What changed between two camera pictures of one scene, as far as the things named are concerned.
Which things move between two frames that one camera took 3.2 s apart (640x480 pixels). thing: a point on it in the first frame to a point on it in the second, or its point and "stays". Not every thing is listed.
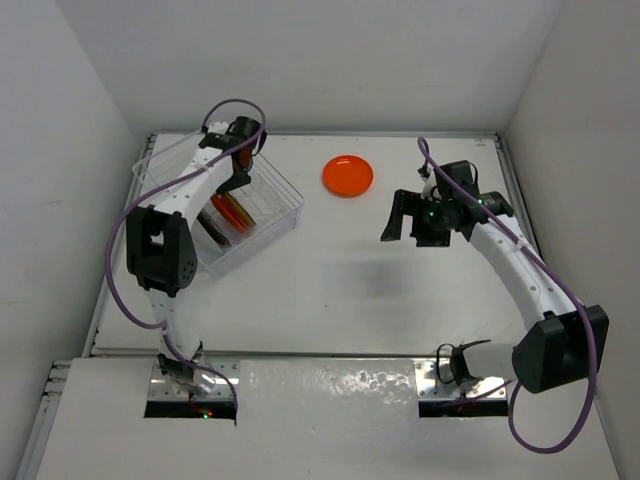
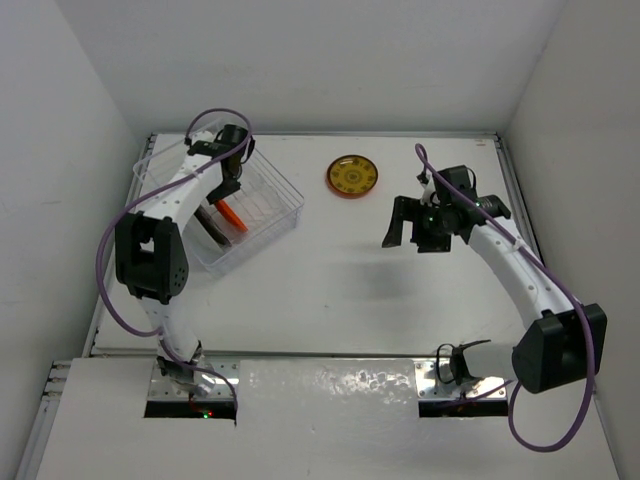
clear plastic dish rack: [242, 218] stays
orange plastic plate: [221, 203] stays
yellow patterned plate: [250, 222] to [352, 174]
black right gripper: [411, 203] stays
